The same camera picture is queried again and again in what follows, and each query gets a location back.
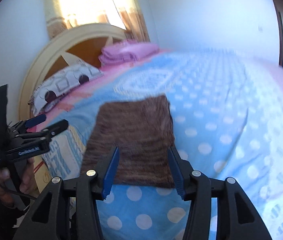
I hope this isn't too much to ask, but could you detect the person's left hand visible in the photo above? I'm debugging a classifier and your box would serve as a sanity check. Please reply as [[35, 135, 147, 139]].
[[0, 158, 37, 211]]

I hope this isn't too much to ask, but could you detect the white patterned pillow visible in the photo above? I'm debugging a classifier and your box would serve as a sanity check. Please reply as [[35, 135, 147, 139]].
[[28, 62, 103, 116]]

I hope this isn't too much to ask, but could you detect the cream wooden headboard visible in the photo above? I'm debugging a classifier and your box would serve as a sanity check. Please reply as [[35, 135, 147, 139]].
[[18, 23, 132, 120]]

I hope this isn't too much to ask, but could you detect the blue polka dot bed blanket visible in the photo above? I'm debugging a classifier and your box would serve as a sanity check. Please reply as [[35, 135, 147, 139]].
[[43, 51, 283, 239]]

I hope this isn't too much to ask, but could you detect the beige patterned curtain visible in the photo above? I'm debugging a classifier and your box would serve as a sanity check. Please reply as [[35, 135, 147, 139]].
[[44, 0, 150, 41]]

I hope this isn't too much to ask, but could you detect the brown striped knit sweater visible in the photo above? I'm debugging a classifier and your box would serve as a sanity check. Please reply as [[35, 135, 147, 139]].
[[80, 95, 174, 189]]

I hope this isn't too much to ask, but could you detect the folded pink quilt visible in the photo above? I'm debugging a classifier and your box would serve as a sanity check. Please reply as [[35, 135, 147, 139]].
[[99, 40, 160, 66]]

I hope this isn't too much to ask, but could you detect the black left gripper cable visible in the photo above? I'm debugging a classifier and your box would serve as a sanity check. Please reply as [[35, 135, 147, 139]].
[[2, 179, 38, 202]]

